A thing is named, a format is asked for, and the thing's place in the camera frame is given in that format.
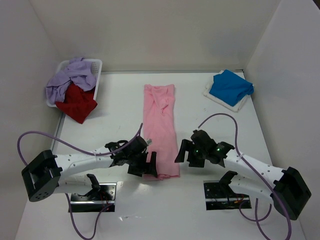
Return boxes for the pink t shirt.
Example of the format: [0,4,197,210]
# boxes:
[143,84,180,181]

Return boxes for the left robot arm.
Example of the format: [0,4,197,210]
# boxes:
[21,135,158,202]

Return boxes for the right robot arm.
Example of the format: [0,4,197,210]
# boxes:
[175,130,312,221]

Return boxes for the white folded t shirt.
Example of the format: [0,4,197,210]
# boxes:
[202,69,254,113]

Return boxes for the blue folded t shirt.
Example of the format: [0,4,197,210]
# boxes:
[209,69,254,107]

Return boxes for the red t shirt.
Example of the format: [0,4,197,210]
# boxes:
[55,83,98,124]

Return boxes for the purple t shirt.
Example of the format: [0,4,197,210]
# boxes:
[45,56,99,106]

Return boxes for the white laundry basket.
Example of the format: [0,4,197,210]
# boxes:
[46,57,104,109]

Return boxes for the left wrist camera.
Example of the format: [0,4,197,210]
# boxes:
[145,138,152,146]

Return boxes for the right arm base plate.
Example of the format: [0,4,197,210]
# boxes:
[203,181,252,211]

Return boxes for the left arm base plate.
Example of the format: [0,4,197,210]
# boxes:
[70,183,117,213]

